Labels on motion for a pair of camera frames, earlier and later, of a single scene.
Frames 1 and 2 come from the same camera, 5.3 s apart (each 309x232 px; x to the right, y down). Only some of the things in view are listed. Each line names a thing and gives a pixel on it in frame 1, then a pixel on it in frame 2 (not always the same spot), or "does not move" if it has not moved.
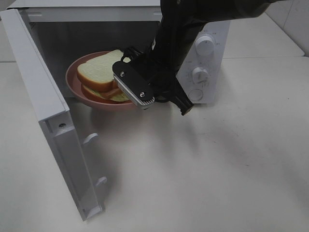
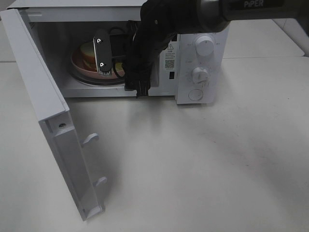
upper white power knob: x=205 y=46 does not move
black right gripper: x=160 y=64 to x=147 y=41
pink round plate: x=74 y=83 to x=78 y=67
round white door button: x=195 y=94 does not move
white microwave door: x=71 y=149 does not move
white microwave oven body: x=64 y=29 does not move
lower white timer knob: x=200 y=75 does not move
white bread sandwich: x=97 y=78 to x=88 y=56
